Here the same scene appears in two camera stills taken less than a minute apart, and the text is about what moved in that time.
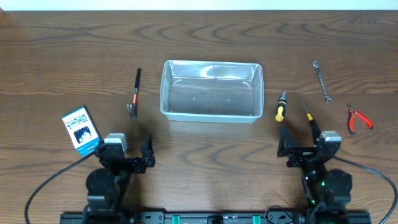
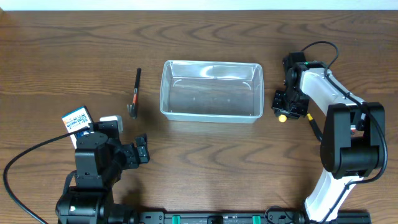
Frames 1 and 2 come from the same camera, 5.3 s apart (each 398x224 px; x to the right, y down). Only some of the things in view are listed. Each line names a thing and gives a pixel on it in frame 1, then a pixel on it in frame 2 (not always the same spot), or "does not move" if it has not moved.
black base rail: x=217 y=217 does not move
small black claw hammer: x=132 y=107 does not move
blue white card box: x=82 y=130 does not move
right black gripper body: x=302 y=155 → x=289 y=104
